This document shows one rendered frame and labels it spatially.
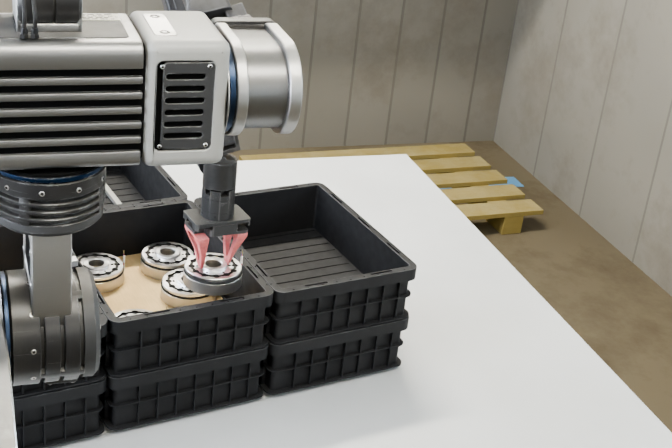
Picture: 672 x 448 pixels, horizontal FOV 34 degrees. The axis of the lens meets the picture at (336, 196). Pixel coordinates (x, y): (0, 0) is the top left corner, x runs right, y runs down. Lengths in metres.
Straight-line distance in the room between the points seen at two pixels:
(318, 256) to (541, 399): 0.53
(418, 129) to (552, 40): 0.75
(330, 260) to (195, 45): 1.09
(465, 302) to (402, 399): 0.42
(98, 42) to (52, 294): 0.32
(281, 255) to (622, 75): 2.41
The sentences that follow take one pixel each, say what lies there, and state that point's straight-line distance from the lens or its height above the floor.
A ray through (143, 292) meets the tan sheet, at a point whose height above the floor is 0.83.
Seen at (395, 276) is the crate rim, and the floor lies 0.92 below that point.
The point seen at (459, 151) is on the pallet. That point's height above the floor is 0.10.
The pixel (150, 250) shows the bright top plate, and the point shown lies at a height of 0.86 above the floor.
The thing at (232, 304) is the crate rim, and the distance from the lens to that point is 1.92.
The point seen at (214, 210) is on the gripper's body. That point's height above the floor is 1.07.
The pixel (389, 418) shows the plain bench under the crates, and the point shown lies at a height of 0.70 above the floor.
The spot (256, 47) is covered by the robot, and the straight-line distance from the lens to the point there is 1.35.
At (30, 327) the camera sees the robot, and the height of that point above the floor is 1.17.
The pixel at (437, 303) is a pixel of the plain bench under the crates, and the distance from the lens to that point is 2.46.
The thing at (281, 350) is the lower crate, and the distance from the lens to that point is 2.03.
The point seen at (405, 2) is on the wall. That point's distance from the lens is 4.91.
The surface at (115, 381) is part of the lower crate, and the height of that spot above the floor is 0.81.
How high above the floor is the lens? 1.91
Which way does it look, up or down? 25 degrees down
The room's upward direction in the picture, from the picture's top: 7 degrees clockwise
